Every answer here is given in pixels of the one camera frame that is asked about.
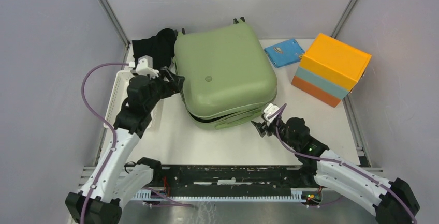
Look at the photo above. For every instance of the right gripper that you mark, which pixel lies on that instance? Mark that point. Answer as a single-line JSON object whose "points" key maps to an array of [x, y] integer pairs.
{"points": [[262, 127]]}

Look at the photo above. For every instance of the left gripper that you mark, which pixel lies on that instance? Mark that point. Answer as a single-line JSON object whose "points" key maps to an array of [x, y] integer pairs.
{"points": [[175, 84]]}

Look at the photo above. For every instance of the green hard-shell suitcase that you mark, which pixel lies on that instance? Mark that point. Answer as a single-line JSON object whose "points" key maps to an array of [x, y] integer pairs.
{"points": [[228, 77]]}

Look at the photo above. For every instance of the white plastic basket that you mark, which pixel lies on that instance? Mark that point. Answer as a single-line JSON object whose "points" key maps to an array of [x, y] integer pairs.
{"points": [[119, 94]]}

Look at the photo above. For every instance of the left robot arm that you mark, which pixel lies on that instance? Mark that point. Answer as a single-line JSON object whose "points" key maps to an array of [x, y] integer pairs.
{"points": [[103, 197]]}

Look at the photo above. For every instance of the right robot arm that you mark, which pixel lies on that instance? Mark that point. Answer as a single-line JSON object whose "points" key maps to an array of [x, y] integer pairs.
{"points": [[388, 201]]}

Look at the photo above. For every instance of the black cloth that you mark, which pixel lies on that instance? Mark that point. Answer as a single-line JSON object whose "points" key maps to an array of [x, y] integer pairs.
{"points": [[159, 47]]}

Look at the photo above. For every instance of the blue pouch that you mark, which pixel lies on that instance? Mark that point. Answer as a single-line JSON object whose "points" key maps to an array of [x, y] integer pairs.
{"points": [[284, 53]]}

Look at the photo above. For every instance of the orange blue stacked box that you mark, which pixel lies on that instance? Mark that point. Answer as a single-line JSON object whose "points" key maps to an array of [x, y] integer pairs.
{"points": [[330, 69]]}

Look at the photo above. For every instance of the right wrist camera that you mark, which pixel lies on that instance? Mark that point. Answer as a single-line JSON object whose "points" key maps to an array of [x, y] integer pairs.
{"points": [[271, 112]]}

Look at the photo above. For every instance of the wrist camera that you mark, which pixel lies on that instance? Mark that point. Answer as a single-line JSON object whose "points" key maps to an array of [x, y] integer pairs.
{"points": [[271, 112], [144, 67]]}

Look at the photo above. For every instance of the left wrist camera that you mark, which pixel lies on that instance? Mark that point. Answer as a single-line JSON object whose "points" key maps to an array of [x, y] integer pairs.
{"points": [[144, 67]]}

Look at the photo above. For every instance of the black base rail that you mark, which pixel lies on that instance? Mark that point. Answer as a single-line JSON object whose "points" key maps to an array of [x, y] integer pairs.
{"points": [[215, 183]]}

